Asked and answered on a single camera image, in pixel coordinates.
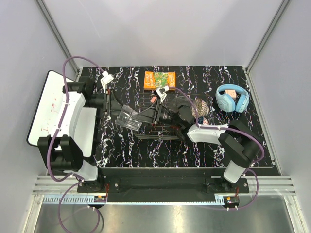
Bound purple cable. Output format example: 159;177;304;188
46;56;105;233
165;87;266;211

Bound wire dish rack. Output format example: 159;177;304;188
136;92;207;141

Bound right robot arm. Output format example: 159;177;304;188
132;101;264;193

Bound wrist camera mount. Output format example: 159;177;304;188
100;71;114;92
153;86;169;103

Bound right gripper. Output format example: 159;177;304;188
130;99;182;128

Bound light blue headphones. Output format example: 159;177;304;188
215;84;249;113

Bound orange patterned box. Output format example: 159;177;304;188
143;71;176;90

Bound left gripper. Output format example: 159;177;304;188
84;88;130;117

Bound pink cube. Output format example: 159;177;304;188
225;89;237;100

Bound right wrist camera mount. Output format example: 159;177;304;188
153;86;169;103

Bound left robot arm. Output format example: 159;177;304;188
37;75;121;192

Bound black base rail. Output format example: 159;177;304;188
77;168;250;204

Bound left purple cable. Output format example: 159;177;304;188
46;56;105;233

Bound blue triangle pattern bowl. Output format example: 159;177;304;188
196;116;209;125

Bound clear glass cup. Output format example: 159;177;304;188
115;105;142;131

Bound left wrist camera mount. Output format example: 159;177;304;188
100;71;114;92

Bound beige patterned bowl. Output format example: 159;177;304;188
191;98;209;117

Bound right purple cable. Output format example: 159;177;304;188
165;87;266;211

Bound white board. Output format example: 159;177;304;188
26;70;97;157

